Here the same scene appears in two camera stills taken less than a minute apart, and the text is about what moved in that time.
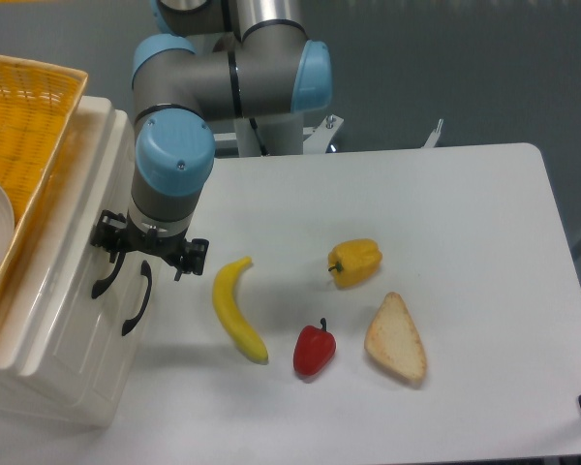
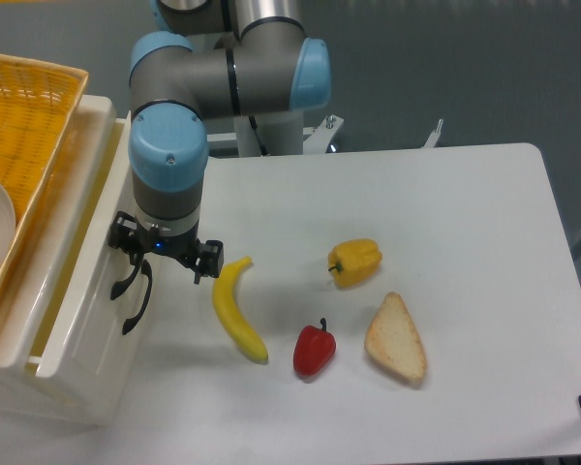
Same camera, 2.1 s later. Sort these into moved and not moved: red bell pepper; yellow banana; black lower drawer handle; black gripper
Moved: black gripper
Not moved: yellow banana; red bell pepper; black lower drawer handle
